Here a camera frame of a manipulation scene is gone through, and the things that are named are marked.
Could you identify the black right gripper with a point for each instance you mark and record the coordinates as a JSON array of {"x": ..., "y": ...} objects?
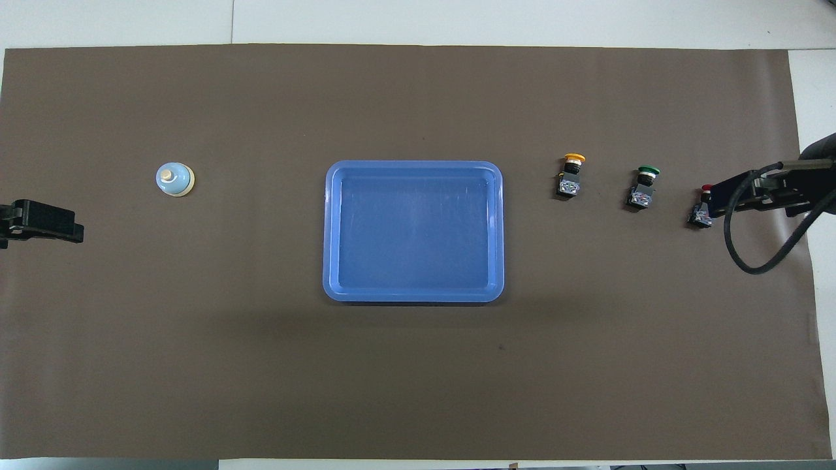
[{"x": 806, "y": 179}]

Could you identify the brown paper table mat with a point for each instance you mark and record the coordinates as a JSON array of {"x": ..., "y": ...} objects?
[{"x": 418, "y": 378}]

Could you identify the yellow push button switch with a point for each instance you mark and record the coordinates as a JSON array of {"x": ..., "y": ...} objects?
[{"x": 570, "y": 177}]

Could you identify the red push button switch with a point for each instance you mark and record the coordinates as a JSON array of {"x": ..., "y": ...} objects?
[{"x": 699, "y": 215}]

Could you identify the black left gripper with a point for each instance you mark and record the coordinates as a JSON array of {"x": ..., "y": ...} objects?
[{"x": 6, "y": 225}]

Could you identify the light blue desk bell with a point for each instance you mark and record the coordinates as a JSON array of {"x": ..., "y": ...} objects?
[{"x": 174, "y": 179}]

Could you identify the blue plastic tray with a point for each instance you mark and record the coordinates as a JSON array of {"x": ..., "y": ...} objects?
[{"x": 413, "y": 232}]

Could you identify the green push button switch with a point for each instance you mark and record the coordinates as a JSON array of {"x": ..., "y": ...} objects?
[{"x": 643, "y": 190}]

